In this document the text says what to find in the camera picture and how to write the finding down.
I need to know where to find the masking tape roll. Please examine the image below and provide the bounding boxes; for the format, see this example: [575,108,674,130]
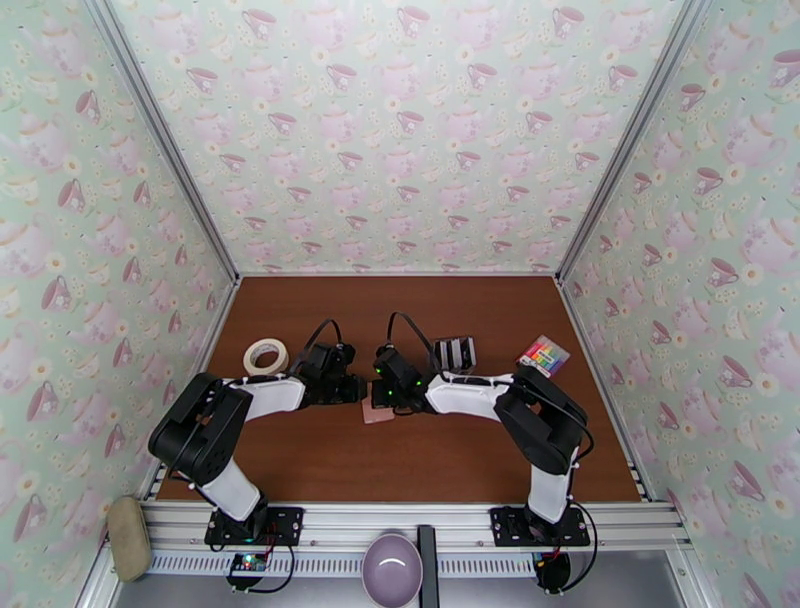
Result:
[242,337,290,381]

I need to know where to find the aluminium corner post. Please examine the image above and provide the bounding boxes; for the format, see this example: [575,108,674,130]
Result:
[554,0,715,286]
[84,0,242,283]

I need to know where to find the pink card holder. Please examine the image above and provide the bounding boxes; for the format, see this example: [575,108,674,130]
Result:
[361,382,396,426]

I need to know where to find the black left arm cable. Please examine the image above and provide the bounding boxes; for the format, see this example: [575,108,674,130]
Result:
[168,318,344,483]

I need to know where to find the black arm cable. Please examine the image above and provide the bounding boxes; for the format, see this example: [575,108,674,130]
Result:
[387,312,595,501]
[168,318,344,483]

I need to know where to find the perforated cable duct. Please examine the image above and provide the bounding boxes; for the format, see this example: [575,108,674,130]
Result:
[149,552,540,578]

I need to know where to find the aluminium side rail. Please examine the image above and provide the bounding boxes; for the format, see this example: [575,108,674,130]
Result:
[557,277,711,608]
[81,277,242,608]

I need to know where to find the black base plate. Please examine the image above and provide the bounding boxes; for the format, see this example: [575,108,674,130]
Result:
[489,504,591,549]
[204,504,305,551]

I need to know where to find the purple bowl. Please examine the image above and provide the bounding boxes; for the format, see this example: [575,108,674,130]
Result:
[361,531,424,608]

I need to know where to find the colourful sticky notes pack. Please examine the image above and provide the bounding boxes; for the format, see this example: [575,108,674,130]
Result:
[515,334,571,379]

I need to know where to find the aluminium front rail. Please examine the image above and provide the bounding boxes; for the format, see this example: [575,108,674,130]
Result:
[140,502,694,554]

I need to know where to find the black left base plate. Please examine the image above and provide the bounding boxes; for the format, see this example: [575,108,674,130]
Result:
[204,504,305,551]

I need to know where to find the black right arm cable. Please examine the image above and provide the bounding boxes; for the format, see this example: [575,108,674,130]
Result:
[387,312,595,501]

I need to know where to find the small circuit board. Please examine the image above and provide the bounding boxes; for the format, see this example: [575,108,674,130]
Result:
[227,551,271,578]

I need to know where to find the black upright post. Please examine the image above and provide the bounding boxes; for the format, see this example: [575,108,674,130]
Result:
[416,525,439,608]

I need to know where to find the aluminium back rail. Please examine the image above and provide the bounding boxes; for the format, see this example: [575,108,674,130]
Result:
[237,269,561,279]

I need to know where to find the black base cable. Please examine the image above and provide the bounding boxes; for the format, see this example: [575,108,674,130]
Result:
[559,499,603,592]
[226,542,299,595]

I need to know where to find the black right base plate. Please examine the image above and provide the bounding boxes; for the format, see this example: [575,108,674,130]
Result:
[489,504,591,549]

